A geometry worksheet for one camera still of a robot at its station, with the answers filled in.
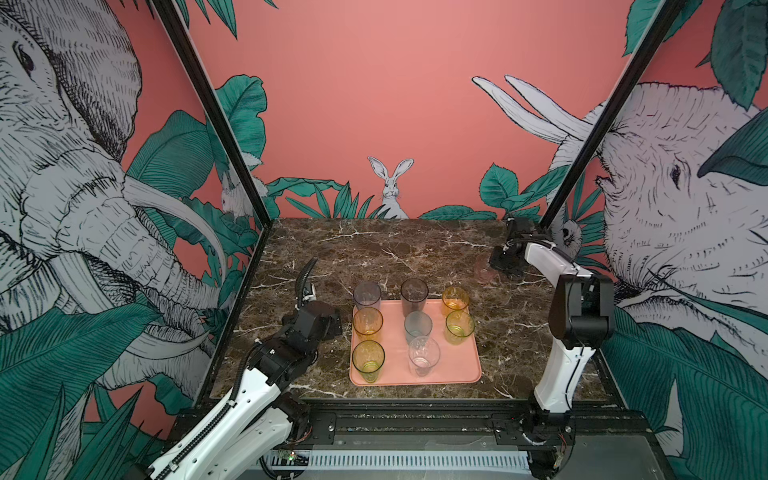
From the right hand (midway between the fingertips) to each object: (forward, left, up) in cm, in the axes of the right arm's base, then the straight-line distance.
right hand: (492, 258), depth 99 cm
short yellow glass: (-12, +13, -6) cm, 19 cm away
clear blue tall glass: (-10, +42, -8) cm, 44 cm away
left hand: (-24, +52, +9) cm, 58 cm away
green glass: (-21, +13, -6) cm, 26 cm away
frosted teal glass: (-22, +26, -4) cm, 34 cm away
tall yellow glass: (-27, +40, +6) cm, 48 cm away
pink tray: (-33, +15, -8) cm, 37 cm away
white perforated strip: (-55, +26, -8) cm, 62 cm away
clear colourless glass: (-31, +25, -6) cm, 40 cm away
